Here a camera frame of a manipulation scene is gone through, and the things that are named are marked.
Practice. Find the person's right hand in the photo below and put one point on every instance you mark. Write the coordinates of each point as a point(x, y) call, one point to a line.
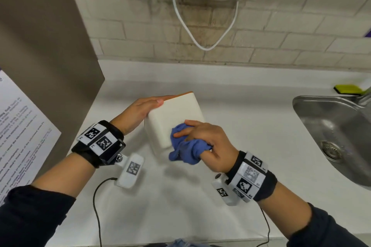
point(216, 142)

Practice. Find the person's left hand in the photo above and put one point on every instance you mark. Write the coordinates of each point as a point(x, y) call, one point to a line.
point(127, 116)

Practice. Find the person's right middle finger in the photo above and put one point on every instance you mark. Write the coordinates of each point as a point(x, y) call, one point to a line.
point(193, 123)

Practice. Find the person's right thumb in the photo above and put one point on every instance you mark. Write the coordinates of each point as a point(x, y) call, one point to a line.
point(210, 158)

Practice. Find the person's left fingers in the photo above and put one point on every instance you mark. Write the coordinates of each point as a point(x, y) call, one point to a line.
point(152, 101)

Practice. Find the white box with orange lid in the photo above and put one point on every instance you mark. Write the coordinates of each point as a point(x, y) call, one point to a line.
point(174, 113)

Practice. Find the blue cleaning cloth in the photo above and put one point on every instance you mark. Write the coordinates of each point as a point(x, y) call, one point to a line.
point(188, 149)

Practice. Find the person's left forearm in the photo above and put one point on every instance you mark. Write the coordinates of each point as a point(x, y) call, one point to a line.
point(43, 200)

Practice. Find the person's right forearm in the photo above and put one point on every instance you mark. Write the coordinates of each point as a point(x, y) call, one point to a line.
point(307, 220)

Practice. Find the black marker wristband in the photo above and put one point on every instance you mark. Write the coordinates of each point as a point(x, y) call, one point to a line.
point(100, 142)
point(250, 178)

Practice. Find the blue trousers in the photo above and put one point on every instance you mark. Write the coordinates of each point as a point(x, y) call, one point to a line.
point(185, 243)

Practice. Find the sink drain strainer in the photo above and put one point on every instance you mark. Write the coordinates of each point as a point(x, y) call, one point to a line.
point(333, 150)

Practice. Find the brown cabinet panel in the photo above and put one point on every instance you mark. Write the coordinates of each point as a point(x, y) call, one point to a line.
point(43, 38)

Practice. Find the stainless steel sink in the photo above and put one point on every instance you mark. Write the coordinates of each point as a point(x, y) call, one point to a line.
point(333, 128)

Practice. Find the printed paper notice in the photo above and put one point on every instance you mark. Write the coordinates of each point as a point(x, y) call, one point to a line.
point(20, 136)

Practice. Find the yellow-green black sponge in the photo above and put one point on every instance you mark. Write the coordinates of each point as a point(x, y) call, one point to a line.
point(347, 88)

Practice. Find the purple object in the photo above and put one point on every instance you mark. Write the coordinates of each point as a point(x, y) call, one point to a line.
point(368, 32)

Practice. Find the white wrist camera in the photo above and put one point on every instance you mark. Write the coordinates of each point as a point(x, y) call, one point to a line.
point(130, 171)
point(224, 191)

